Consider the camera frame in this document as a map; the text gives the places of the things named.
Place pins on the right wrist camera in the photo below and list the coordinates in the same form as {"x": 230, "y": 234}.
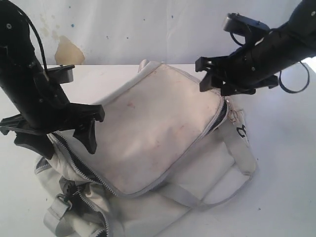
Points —
{"x": 252, "y": 30}

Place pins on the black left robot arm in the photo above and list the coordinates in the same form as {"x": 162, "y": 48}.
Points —
{"x": 15, "y": 43}

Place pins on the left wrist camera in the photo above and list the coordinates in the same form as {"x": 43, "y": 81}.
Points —
{"x": 61, "y": 74}

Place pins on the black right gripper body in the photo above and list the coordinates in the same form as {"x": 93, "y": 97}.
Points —
{"x": 277, "y": 51}

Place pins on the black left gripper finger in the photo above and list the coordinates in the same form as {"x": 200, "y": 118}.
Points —
{"x": 27, "y": 137}
{"x": 81, "y": 118}

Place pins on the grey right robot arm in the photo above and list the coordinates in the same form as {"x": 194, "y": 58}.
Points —
{"x": 301, "y": 25}

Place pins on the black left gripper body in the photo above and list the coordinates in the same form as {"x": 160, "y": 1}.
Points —
{"x": 41, "y": 102}

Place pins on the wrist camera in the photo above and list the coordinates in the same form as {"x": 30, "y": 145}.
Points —
{"x": 61, "y": 74}
{"x": 252, "y": 30}

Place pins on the white fabric backpack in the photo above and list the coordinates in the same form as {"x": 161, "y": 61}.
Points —
{"x": 164, "y": 149}

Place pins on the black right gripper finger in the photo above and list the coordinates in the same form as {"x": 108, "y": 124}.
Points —
{"x": 216, "y": 77}
{"x": 229, "y": 89}

